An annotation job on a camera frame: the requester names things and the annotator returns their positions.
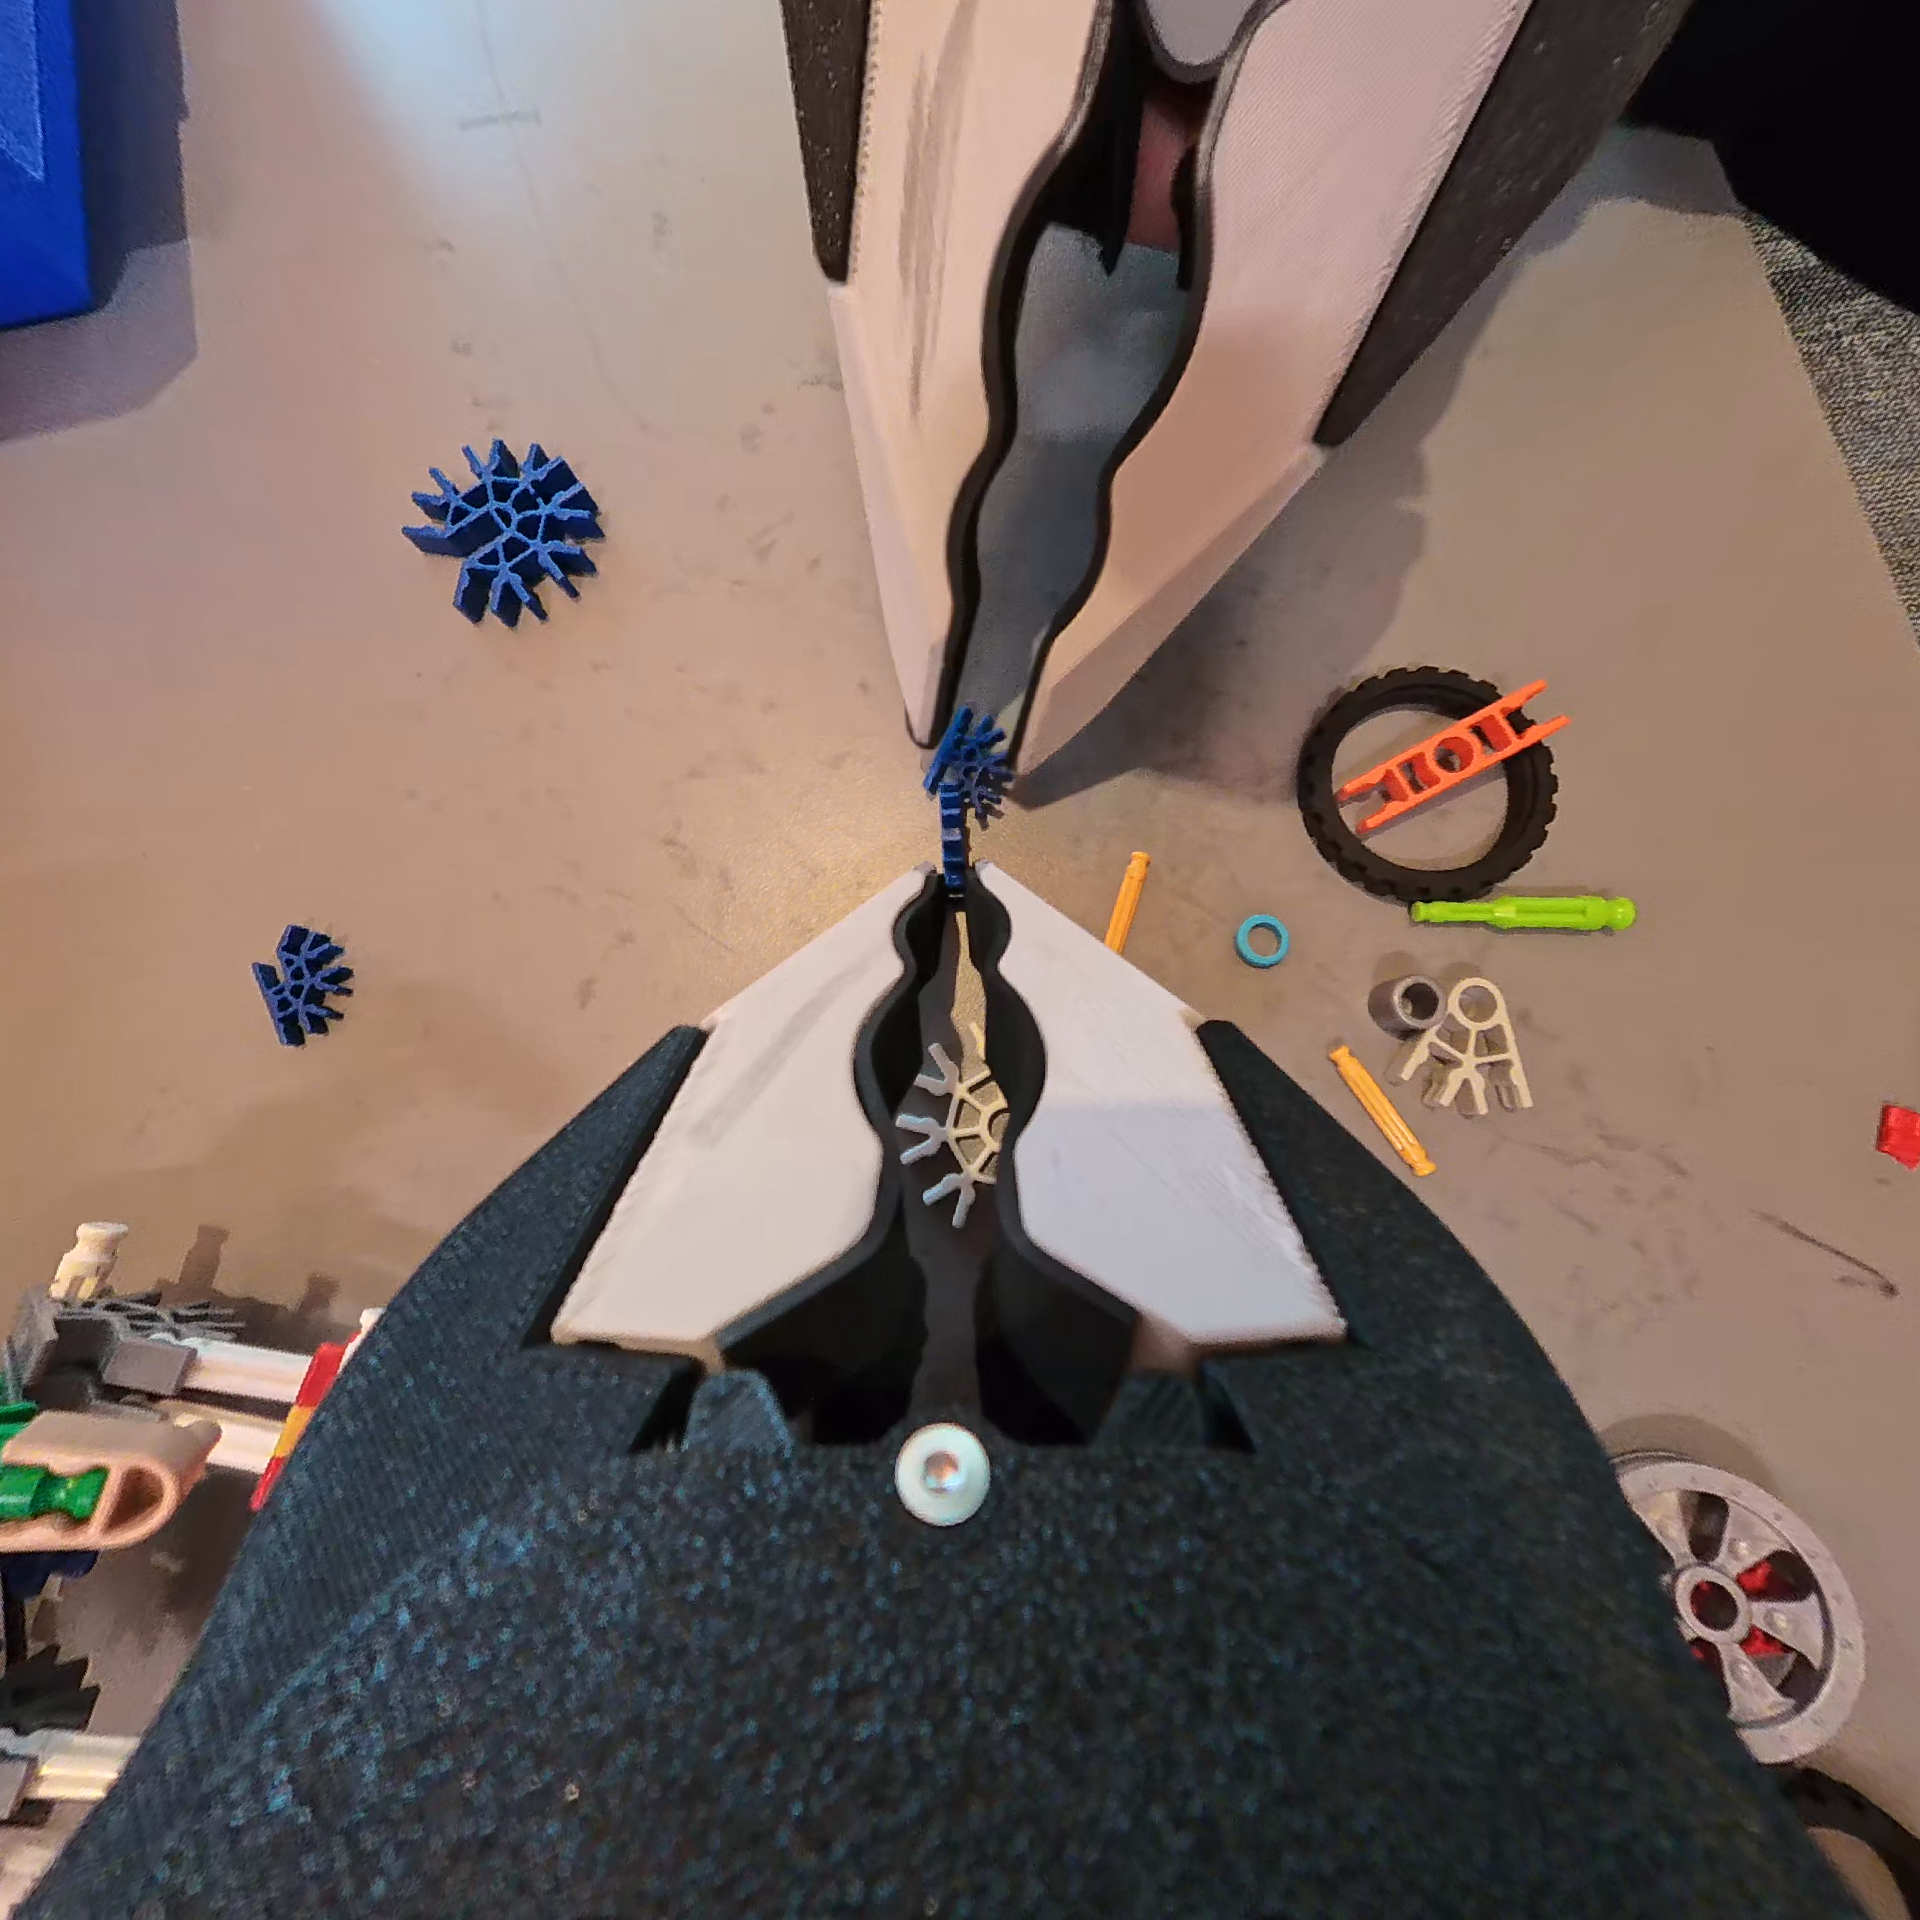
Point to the white triangular connector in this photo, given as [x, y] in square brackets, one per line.
[1464, 1050]

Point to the small red plastic piece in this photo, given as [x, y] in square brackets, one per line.
[1899, 1136]

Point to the grey cylindrical spacer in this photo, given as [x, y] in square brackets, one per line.
[1383, 1020]

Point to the small red connector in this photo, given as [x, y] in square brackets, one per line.
[1779, 1581]

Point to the large blue snowflake connector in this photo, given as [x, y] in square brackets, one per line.
[503, 533]

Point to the orange ladder connector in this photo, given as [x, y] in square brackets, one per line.
[1358, 796]

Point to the black rubber tyre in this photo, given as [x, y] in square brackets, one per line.
[1320, 810]
[1875, 1821]

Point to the blue plastic storage bin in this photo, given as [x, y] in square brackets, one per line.
[44, 149]

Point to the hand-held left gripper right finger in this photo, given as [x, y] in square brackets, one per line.
[1170, 1200]

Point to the silver wheel hub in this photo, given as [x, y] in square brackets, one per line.
[1786, 1732]

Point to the white snowflake connector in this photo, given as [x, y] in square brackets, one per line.
[953, 1124]

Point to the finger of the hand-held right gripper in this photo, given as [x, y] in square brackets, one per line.
[930, 299]
[1320, 224]

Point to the lime green plastic rod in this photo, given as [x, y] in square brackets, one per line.
[1516, 913]

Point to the multicoloured construction toy model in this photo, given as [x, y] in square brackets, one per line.
[135, 1453]

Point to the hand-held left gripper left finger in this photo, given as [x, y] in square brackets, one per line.
[721, 1200]

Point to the short orange rod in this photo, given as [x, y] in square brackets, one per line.
[1380, 1108]
[1127, 903]

